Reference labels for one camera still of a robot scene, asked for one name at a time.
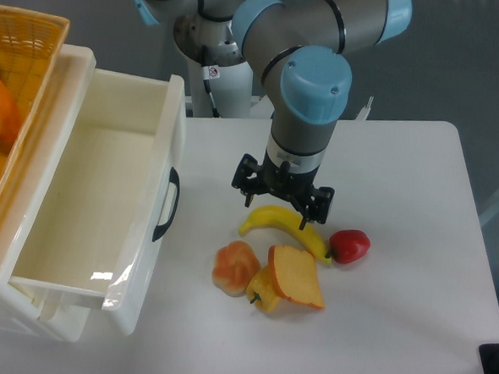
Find knotted toy bread roll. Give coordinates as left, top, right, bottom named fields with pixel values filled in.
left=211, top=240, right=260, bottom=297

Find white drawer cabinet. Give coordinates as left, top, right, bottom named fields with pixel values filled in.
left=0, top=44, right=96, bottom=342

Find yellow toy bell pepper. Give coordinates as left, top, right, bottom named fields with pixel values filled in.
left=245, top=264, right=291, bottom=313

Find yellow toy banana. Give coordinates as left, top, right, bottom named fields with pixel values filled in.
left=238, top=205, right=332, bottom=264

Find white plastic drawer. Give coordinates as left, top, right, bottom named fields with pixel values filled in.
left=10, top=70, right=186, bottom=342

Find toy bread slice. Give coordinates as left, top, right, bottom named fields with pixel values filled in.
left=267, top=245, right=326, bottom=310

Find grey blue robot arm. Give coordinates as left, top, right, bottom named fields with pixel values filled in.
left=134, top=0, right=413, bottom=223

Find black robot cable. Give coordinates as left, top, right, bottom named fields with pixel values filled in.
left=197, top=43, right=225, bottom=119

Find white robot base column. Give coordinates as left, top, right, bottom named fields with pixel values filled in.
left=173, top=14, right=253, bottom=118

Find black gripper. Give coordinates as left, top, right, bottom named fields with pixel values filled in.
left=231, top=154, right=335, bottom=230

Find yellow woven basket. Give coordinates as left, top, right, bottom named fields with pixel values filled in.
left=0, top=5, right=69, bottom=198

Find red toy bell pepper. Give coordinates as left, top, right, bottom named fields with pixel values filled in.
left=326, top=229, right=370, bottom=265

